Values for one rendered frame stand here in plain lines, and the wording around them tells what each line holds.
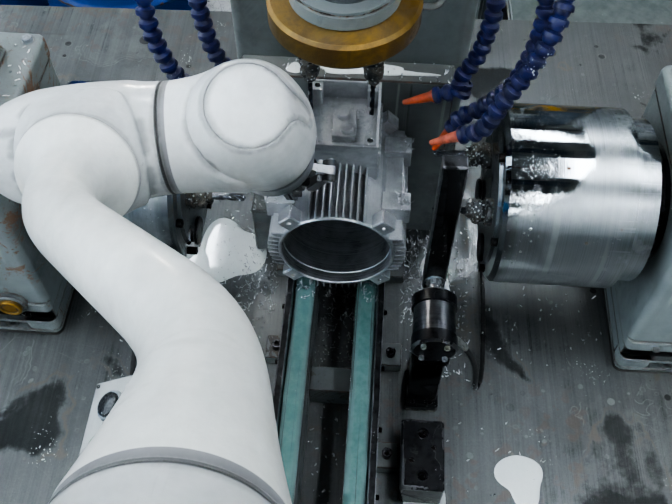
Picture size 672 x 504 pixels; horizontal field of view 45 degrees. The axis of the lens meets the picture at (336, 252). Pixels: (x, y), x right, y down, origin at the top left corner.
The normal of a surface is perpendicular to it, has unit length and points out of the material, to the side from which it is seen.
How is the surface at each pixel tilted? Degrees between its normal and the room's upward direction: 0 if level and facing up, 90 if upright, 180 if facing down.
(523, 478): 0
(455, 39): 90
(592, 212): 47
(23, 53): 0
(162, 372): 40
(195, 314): 32
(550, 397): 0
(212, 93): 24
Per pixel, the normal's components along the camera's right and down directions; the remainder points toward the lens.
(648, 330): -0.07, 0.82
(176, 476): 0.18, -0.91
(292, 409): 0.00, -0.56
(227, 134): -0.02, 0.14
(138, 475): -0.04, -0.92
